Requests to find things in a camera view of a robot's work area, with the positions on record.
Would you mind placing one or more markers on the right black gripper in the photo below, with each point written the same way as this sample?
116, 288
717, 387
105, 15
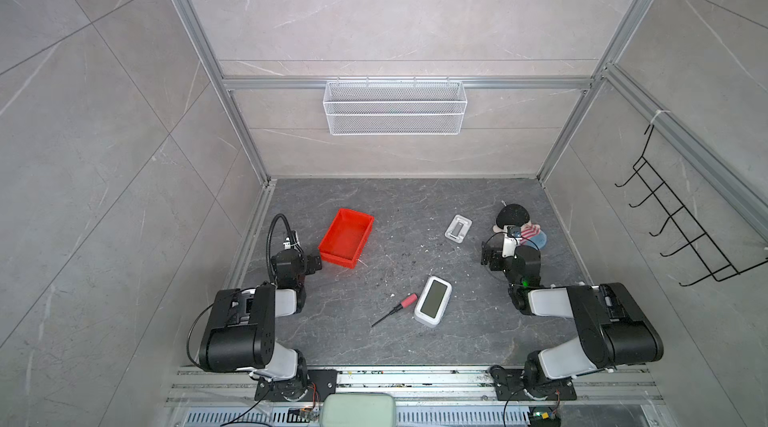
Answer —
492, 257

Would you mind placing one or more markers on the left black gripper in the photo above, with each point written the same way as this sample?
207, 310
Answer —
310, 262

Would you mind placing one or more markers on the red handled screwdriver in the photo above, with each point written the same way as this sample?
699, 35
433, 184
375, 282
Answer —
405, 303

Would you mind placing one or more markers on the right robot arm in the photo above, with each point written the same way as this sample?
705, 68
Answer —
611, 328

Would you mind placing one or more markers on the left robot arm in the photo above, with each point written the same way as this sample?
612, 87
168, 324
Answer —
240, 331

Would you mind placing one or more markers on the red plastic bin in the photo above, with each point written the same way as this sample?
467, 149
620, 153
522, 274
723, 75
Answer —
346, 238

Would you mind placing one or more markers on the small clear plastic case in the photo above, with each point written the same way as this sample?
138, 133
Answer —
458, 228

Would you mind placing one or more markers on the plush doll black hat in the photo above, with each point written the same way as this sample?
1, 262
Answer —
525, 231

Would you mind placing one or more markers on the white digital clock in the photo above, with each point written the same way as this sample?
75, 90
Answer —
433, 301

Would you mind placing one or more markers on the pale green box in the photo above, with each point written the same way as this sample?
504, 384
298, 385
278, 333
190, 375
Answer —
358, 410

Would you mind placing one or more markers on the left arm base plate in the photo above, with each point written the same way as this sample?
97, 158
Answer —
315, 385

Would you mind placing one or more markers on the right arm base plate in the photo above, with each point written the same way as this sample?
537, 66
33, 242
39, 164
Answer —
515, 384

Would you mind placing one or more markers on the aluminium rail base frame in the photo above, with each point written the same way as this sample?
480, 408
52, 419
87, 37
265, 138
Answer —
423, 396

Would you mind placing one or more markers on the white wire mesh basket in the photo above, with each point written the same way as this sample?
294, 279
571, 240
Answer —
359, 108

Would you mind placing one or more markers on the black wire hook rack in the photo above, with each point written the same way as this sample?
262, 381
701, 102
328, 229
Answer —
695, 238

